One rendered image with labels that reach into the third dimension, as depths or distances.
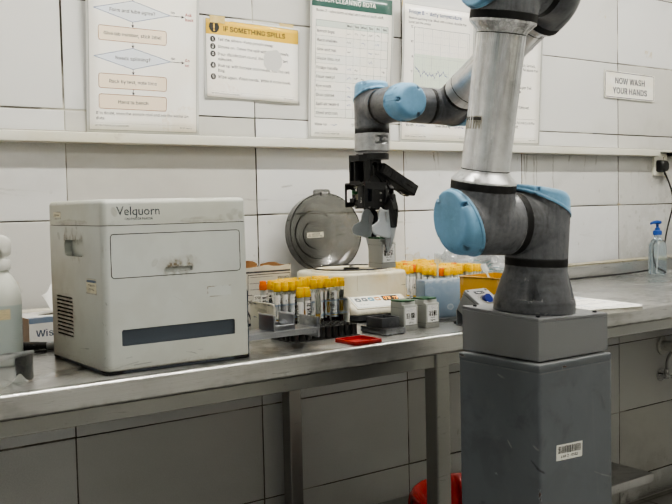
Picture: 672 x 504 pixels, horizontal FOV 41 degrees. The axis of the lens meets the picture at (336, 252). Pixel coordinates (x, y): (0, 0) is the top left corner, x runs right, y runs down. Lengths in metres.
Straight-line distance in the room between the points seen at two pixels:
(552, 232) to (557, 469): 0.42
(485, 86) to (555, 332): 0.45
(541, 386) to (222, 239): 0.62
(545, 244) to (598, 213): 1.76
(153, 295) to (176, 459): 0.88
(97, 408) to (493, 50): 0.90
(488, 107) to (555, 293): 0.36
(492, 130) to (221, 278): 0.55
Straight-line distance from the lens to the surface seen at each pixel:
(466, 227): 1.55
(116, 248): 1.57
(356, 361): 1.80
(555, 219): 1.67
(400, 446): 2.82
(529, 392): 1.63
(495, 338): 1.68
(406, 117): 1.83
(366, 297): 2.20
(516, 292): 1.66
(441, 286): 2.14
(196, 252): 1.63
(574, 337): 1.69
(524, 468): 1.67
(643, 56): 3.67
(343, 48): 2.62
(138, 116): 2.29
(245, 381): 1.66
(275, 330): 1.75
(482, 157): 1.58
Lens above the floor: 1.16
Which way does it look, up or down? 3 degrees down
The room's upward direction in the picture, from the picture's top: 1 degrees counter-clockwise
